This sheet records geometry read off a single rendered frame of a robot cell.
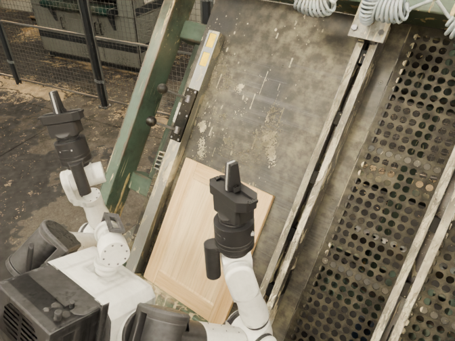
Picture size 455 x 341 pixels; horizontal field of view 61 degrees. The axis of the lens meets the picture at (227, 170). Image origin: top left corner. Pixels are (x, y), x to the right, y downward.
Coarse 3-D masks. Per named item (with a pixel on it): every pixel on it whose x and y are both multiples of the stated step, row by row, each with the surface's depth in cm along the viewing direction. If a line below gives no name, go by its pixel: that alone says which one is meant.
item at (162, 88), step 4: (160, 84) 134; (164, 84) 134; (160, 88) 133; (164, 88) 133; (160, 92) 134; (164, 92) 134; (168, 92) 136; (172, 92) 137; (180, 96) 138; (184, 96) 139; (188, 96) 139; (188, 100) 140
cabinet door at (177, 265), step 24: (192, 168) 141; (192, 192) 140; (264, 192) 127; (168, 216) 144; (192, 216) 140; (264, 216) 126; (168, 240) 143; (192, 240) 139; (168, 264) 143; (192, 264) 138; (168, 288) 142; (192, 288) 137; (216, 288) 132; (216, 312) 131
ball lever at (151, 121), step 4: (148, 116) 136; (152, 116) 135; (148, 120) 134; (152, 120) 135; (156, 120) 136; (148, 124) 135; (152, 124) 135; (160, 124) 138; (164, 124) 138; (168, 128) 140; (172, 128) 140; (176, 128) 141; (180, 128) 141; (176, 132) 141
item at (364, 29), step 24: (360, 24) 107; (384, 24) 104; (360, 48) 110; (360, 72) 110; (336, 96) 112; (360, 96) 113; (336, 120) 112; (336, 144) 111; (312, 168) 114; (312, 192) 113; (288, 216) 116; (312, 216) 117; (288, 240) 119; (288, 264) 115; (264, 288) 118
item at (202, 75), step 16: (208, 32) 140; (208, 48) 139; (208, 64) 139; (192, 80) 142; (208, 80) 142; (192, 112) 141; (176, 144) 143; (176, 160) 144; (160, 176) 145; (160, 192) 144; (160, 208) 146; (144, 224) 147; (144, 240) 146; (144, 256) 149
